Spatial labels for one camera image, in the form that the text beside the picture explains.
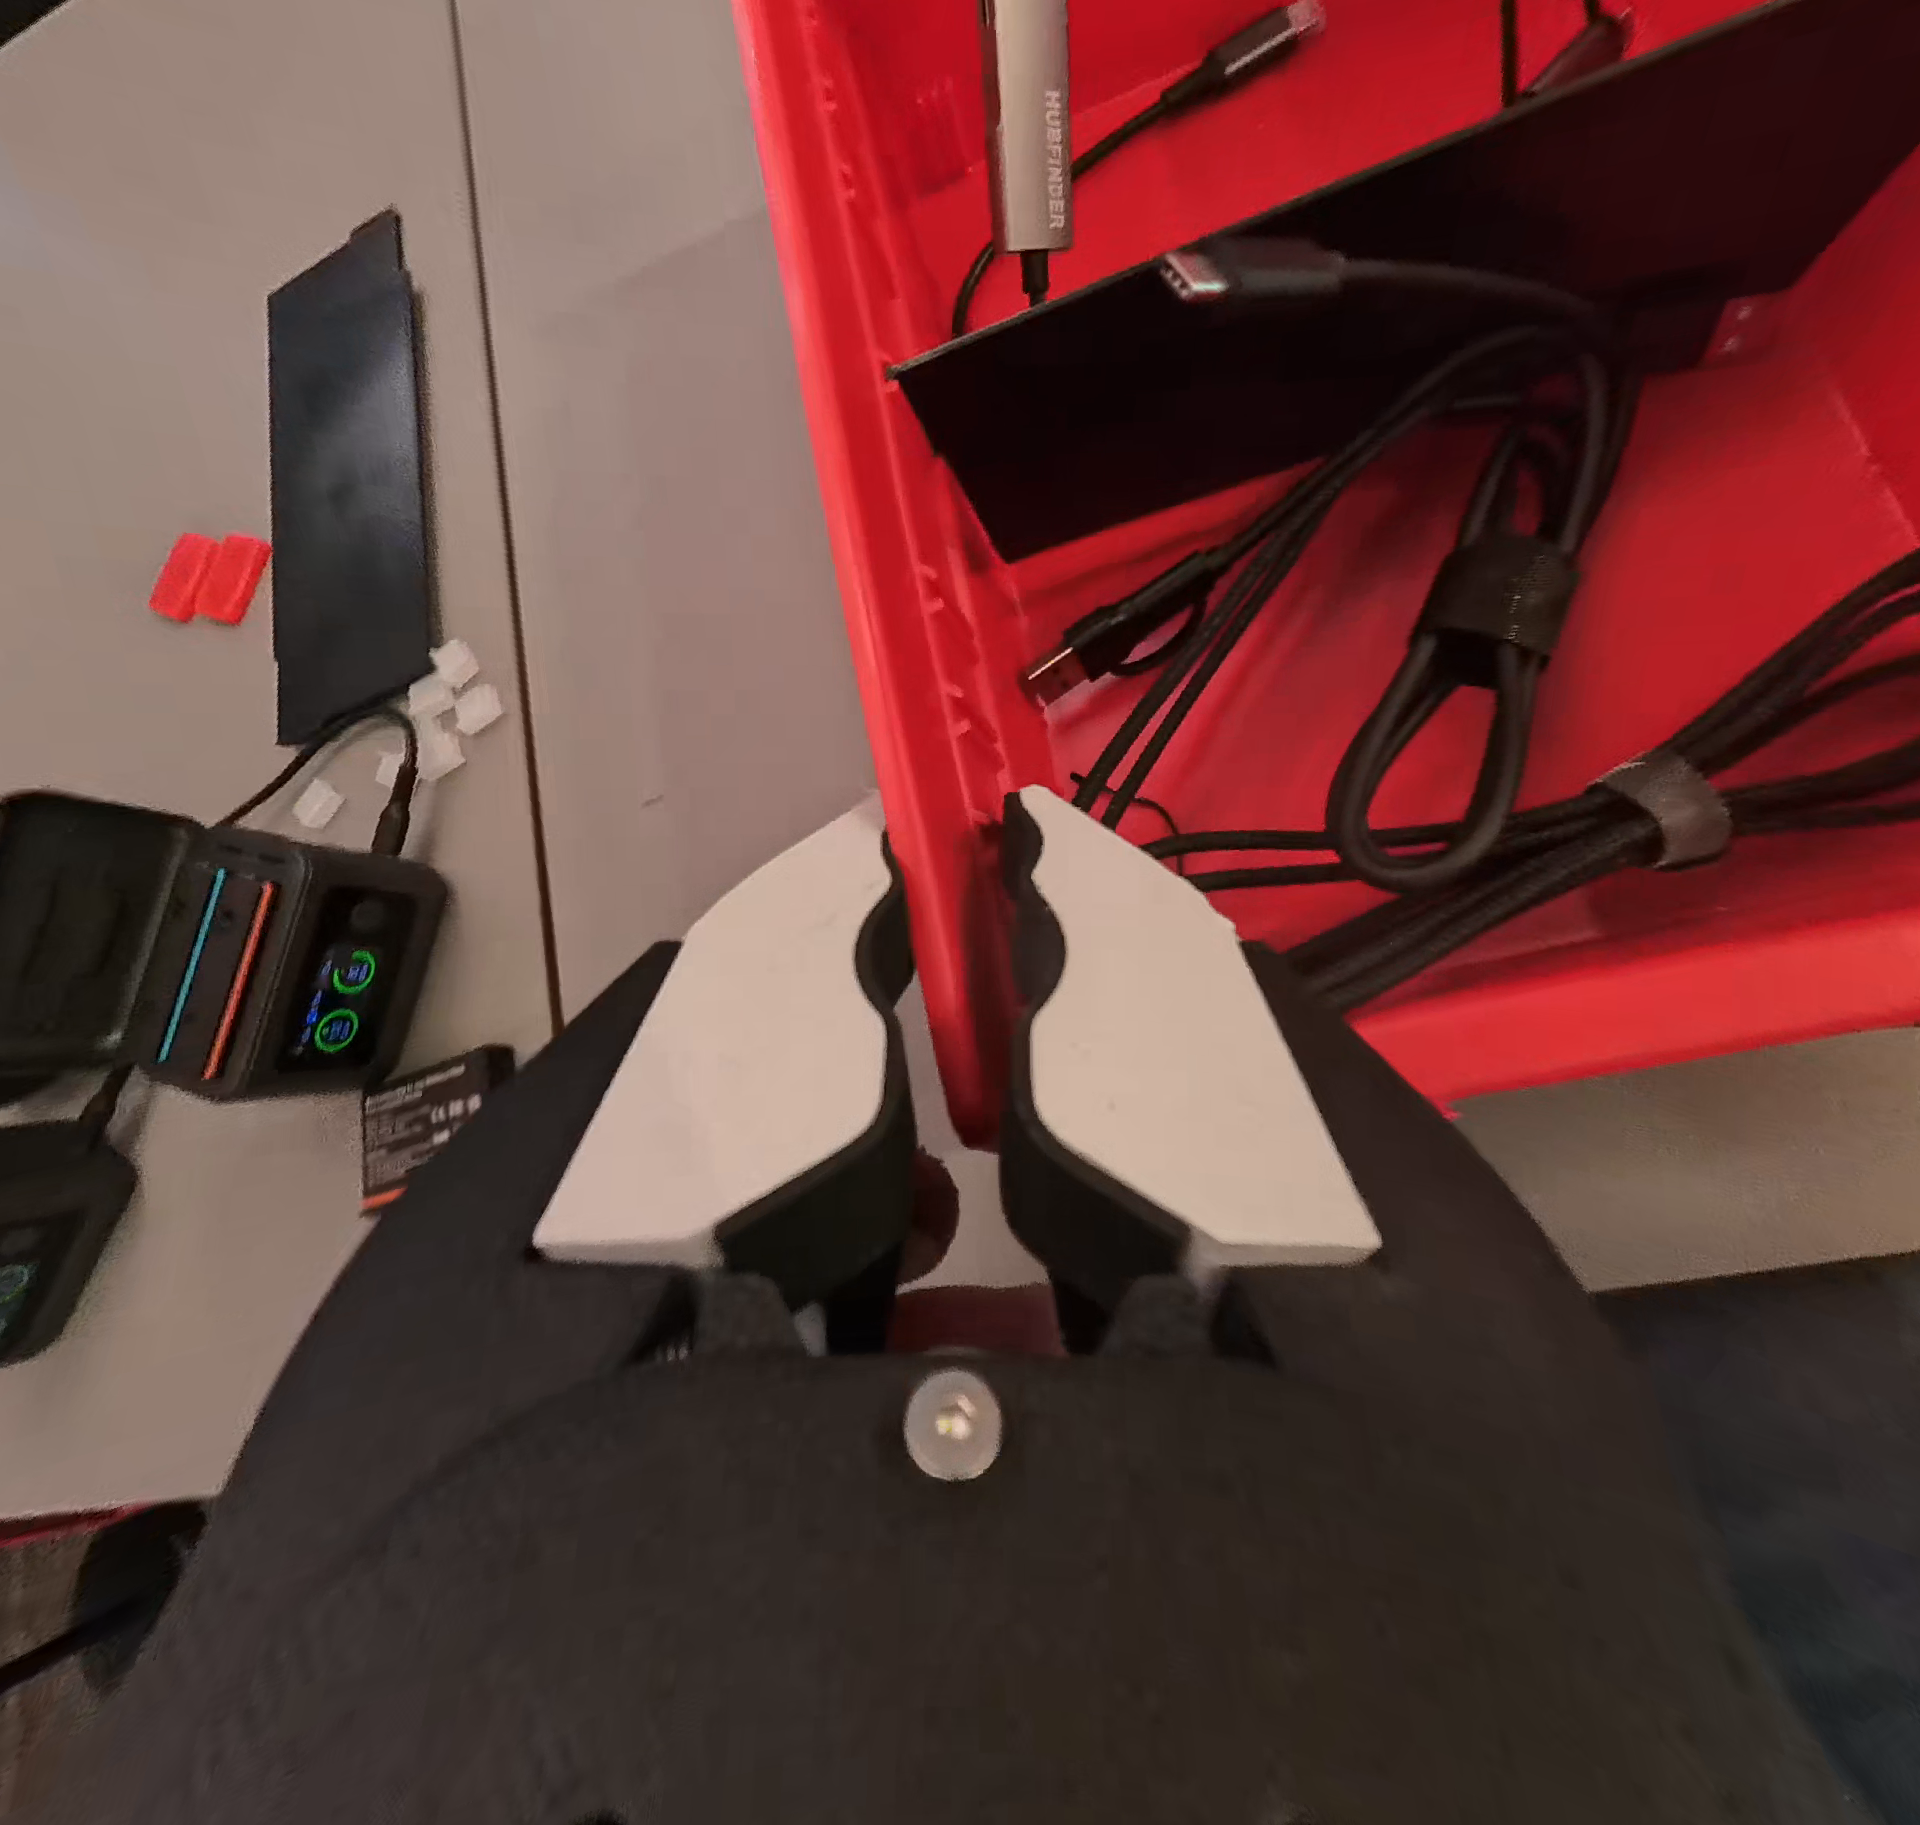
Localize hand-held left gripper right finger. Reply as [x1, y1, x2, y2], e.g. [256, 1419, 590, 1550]
[993, 787, 1379, 1276]

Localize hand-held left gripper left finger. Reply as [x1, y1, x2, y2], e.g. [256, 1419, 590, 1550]
[534, 796, 919, 1263]

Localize braided black usb-c cable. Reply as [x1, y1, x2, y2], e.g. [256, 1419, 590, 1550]
[1022, 356, 1920, 1012]

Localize thick smooth black cable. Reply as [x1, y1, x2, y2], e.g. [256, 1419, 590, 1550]
[1152, 232, 1736, 896]

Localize red plastic bin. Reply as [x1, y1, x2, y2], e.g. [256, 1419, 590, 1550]
[714, 0, 1920, 1112]

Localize grey usb hub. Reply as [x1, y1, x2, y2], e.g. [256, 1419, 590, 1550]
[973, 0, 1086, 261]

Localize black labelled battery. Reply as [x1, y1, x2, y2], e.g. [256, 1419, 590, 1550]
[350, 1038, 523, 1218]

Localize pile of small white clips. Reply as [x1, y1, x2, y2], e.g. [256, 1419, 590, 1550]
[369, 635, 508, 842]

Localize black battery charging case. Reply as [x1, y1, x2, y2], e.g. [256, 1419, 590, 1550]
[0, 791, 451, 1105]

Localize black flat plastic strip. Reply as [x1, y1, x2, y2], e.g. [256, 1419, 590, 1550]
[263, 205, 440, 746]

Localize black plastic bin divider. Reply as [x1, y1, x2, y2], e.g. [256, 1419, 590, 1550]
[890, 0, 1920, 561]

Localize thin black charger cable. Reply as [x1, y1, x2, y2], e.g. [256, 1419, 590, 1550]
[204, 712, 421, 837]

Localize short black hub cable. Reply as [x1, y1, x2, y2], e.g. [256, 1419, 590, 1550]
[950, 0, 1331, 343]

